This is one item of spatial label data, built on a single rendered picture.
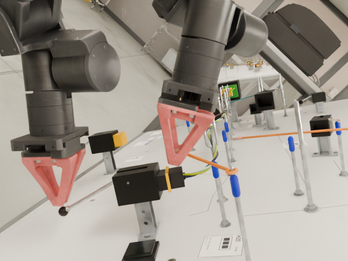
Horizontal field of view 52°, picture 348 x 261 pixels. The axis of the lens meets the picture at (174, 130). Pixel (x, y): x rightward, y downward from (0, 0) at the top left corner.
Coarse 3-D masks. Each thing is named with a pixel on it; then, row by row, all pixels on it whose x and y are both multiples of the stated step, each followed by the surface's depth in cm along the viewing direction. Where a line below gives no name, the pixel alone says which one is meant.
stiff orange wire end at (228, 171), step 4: (176, 148) 48; (188, 156) 43; (192, 156) 42; (196, 156) 41; (200, 160) 40; (204, 160) 39; (212, 164) 37; (216, 164) 36; (220, 168) 35; (224, 168) 34; (228, 168) 34; (236, 168) 33; (228, 172) 33; (232, 172) 32; (236, 172) 33
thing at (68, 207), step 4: (108, 184) 47; (100, 188) 47; (104, 188) 47; (96, 192) 47; (88, 196) 48; (92, 196) 48; (80, 200) 48; (84, 200) 48; (72, 204) 48; (76, 204) 48; (68, 208) 48
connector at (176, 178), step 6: (174, 168) 47; (180, 168) 47; (162, 174) 46; (168, 174) 45; (174, 174) 45; (180, 174) 45; (162, 180) 45; (174, 180) 45; (180, 180) 45; (162, 186) 45; (174, 186) 45; (180, 186) 45
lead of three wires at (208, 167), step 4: (212, 144) 53; (216, 148) 51; (216, 152) 50; (216, 156) 49; (212, 160) 48; (216, 160) 49; (208, 164) 47; (204, 168) 47; (208, 168) 47; (192, 172) 47; (196, 172) 46; (200, 172) 46; (204, 172) 47; (188, 176) 46; (192, 176) 46
